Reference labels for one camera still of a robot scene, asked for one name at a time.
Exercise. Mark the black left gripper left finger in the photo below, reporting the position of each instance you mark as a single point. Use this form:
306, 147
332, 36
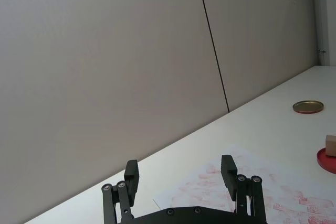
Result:
130, 185

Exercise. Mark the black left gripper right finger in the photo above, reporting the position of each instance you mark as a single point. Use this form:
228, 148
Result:
242, 191

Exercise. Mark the white paper with red stamps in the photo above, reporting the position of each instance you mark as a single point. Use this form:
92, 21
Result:
265, 197

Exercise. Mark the round red tin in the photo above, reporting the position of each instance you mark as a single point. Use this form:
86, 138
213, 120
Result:
324, 161

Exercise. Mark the tan wooden stamp block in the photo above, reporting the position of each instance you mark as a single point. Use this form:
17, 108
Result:
331, 145

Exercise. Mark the round gold tin lid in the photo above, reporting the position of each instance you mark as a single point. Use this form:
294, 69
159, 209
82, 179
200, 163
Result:
308, 107

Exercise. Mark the small silver wall fitting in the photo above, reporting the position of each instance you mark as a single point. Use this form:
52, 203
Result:
321, 51

